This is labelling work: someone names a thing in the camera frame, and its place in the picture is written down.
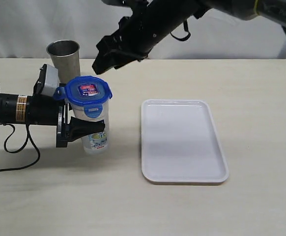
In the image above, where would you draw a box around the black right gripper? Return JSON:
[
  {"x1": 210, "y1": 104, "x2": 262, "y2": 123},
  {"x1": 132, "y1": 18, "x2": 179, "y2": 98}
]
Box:
[{"x1": 92, "y1": 0, "x2": 190, "y2": 75}]

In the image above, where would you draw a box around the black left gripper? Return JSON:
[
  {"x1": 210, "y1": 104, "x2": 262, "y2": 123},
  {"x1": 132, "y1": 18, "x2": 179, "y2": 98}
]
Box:
[{"x1": 26, "y1": 94, "x2": 106, "y2": 148}]

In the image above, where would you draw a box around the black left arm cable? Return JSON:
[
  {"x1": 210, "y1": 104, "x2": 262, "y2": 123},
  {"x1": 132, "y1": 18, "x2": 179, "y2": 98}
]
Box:
[{"x1": 0, "y1": 75, "x2": 41, "y2": 173}]

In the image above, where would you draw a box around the stainless steel cup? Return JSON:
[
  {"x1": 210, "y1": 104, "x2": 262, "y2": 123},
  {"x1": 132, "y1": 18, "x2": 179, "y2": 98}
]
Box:
[{"x1": 46, "y1": 40, "x2": 81, "y2": 84}]

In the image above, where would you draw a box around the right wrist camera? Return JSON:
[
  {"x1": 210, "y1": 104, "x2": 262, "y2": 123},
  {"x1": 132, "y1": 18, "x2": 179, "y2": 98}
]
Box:
[{"x1": 102, "y1": 0, "x2": 131, "y2": 7}]

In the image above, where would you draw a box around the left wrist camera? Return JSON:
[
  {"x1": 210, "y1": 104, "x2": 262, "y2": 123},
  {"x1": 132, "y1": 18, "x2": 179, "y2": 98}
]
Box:
[{"x1": 33, "y1": 64, "x2": 59, "y2": 97}]

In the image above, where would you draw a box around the white rectangular tray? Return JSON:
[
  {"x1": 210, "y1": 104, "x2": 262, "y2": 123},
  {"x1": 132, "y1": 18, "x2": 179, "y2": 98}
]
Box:
[{"x1": 141, "y1": 99, "x2": 229, "y2": 185}]

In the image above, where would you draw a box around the clear plastic container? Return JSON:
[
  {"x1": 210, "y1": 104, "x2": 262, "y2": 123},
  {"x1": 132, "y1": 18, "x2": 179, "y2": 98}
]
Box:
[{"x1": 70, "y1": 100, "x2": 109, "y2": 155}]

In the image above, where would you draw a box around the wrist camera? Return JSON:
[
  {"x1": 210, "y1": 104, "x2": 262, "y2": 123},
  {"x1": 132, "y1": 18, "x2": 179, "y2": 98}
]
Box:
[
  {"x1": 33, "y1": 64, "x2": 59, "y2": 97},
  {"x1": 102, "y1": 0, "x2": 131, "y2": 7}
]

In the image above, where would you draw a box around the blue container lid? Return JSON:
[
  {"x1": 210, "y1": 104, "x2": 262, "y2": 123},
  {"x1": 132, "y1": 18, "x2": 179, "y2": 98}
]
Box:
[{"x1": 53, "y1": 76, "x2": 113, "y2": 121}]

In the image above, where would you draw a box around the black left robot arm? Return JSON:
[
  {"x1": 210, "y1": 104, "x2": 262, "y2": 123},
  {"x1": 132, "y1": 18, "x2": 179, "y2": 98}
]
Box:
[{"x1": 0, "y1": 93, "x2": 105, "y2": 148}]

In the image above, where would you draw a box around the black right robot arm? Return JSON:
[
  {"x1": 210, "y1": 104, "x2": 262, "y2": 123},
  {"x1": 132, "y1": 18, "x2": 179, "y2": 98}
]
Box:
[{"x1": 92, "y1": 0, "x2": 286, "y2": 75}]

